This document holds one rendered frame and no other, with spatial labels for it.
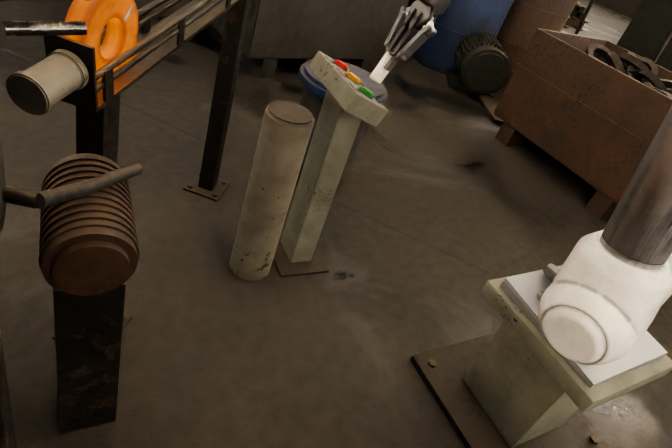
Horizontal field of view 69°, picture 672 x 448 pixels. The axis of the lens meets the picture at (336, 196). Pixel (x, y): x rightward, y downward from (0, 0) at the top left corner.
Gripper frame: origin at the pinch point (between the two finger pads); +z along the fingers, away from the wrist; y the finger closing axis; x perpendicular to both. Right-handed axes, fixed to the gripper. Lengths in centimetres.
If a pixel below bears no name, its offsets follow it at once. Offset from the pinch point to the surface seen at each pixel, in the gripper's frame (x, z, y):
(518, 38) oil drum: 225, -49, -173
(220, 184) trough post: 5, 68, -43
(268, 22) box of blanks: 33, 27, -134
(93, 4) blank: -61, 12, 15
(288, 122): -14.4, 21.3, 1.4
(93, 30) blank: -60, 15, 16
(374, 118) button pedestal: 3.1, 10.5, 4.5
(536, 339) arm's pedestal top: 31, 23, 57
